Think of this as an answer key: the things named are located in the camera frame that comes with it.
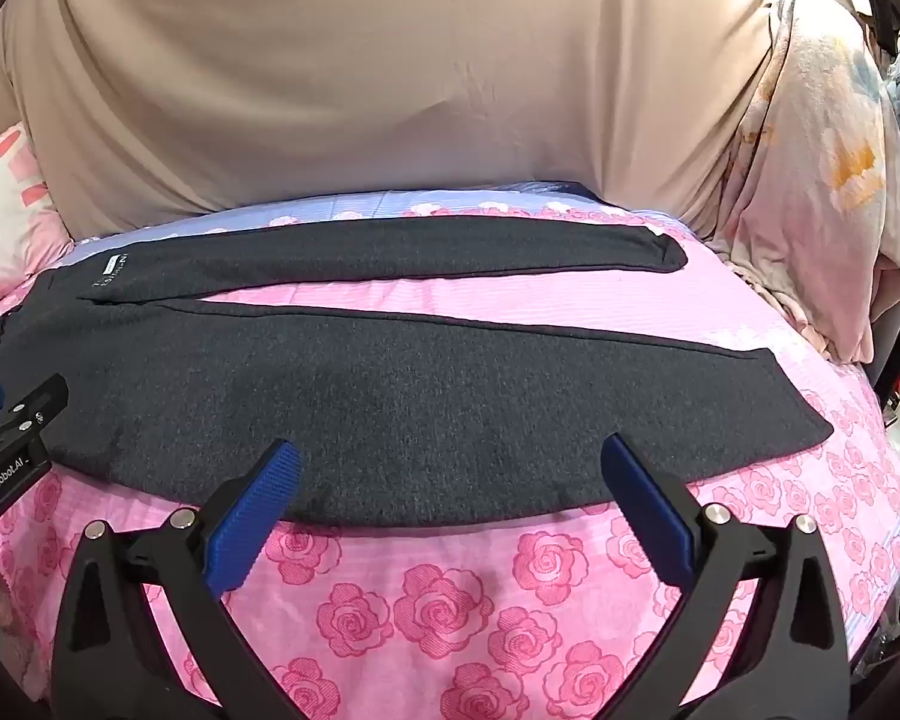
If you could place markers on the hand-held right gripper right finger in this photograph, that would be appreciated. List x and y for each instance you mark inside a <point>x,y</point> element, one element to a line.
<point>645,514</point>

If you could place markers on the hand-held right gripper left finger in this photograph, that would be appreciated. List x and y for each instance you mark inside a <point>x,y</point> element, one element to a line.
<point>255,517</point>

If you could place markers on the dark grey pants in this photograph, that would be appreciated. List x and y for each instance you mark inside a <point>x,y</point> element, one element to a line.
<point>420,390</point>

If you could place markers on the pink white pillow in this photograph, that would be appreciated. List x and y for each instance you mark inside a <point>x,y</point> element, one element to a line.
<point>7,210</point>

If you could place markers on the pink rose bedsheet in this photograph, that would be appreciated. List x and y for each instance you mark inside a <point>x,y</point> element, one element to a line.
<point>457,615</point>

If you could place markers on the pale floral quilt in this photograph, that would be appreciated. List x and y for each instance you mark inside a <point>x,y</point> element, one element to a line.
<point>817,202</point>

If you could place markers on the beige blanket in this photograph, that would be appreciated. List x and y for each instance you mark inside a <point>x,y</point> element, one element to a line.
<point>382,75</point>

